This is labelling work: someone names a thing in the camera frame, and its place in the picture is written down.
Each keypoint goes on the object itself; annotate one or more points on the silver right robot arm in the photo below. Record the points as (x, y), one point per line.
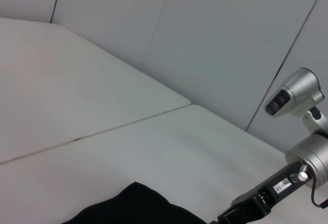
(310, 157)

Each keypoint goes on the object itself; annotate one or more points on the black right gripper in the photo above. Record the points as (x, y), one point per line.
(266, 195)

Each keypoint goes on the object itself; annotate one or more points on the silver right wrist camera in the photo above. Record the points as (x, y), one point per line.
(294, 93)

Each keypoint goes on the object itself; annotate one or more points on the black t-shirt with FREE print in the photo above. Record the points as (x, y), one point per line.
(133, 206)

